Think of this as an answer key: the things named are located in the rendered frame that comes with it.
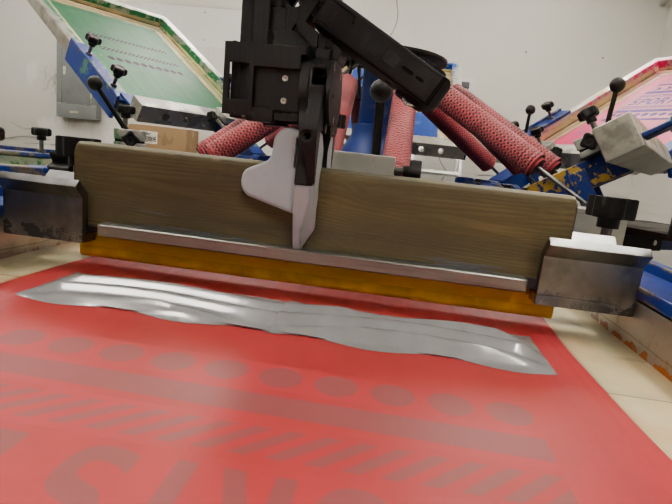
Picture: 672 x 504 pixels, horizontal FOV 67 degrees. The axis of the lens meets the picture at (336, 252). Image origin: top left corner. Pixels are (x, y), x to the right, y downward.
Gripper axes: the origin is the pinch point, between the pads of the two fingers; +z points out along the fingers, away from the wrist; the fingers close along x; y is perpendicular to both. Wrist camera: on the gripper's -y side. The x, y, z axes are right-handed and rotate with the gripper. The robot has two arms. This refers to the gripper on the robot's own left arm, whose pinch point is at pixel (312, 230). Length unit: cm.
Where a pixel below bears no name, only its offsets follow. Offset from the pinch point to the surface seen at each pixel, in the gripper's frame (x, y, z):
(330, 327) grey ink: 10.0, -3.3, 4.7
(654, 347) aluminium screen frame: 6.6, -25.0, 4.2
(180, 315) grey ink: 10.9, 6.5, 4.9
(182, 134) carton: -371, 175, -10
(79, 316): 13.1, 12.2, 5.1
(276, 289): 0.9, 2.5, 5.2
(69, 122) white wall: -412, 304, -11
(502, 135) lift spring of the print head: -60, -25, -13
